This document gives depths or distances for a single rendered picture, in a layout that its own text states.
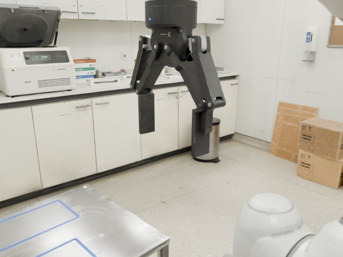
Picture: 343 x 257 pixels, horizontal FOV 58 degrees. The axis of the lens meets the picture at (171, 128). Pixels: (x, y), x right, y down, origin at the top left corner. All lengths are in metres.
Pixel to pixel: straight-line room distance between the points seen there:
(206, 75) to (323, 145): 2.78
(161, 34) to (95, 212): 0.69
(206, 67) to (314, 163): 2.88
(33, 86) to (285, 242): 2.28
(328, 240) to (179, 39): 0.49
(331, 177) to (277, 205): 2.46
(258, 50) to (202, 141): 3.51
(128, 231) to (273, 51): 3.16
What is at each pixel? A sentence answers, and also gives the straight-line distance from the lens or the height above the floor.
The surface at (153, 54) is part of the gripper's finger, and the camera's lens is 0.48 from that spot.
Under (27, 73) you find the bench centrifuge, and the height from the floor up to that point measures 1.08.
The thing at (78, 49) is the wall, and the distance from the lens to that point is 3.46.
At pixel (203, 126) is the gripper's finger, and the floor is 1.24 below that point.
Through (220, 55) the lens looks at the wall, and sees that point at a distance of 4.30.
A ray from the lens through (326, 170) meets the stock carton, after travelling 3.22.
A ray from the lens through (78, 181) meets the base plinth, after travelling 3.08.
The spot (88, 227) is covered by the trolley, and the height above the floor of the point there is 0.82.
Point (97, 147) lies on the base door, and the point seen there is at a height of 0.35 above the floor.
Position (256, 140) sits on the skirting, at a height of 0.07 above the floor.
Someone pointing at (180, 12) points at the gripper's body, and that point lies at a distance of 0.43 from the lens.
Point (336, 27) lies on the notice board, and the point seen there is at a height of 1.43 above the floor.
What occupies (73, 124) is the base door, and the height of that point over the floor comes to 0.61.
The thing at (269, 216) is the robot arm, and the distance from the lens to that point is 0.76.
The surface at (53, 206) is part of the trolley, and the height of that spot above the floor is 0.82.
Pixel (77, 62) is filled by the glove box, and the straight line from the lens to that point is 3.21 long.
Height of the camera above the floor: 1.36
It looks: 17 degrees down
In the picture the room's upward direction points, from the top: straight up
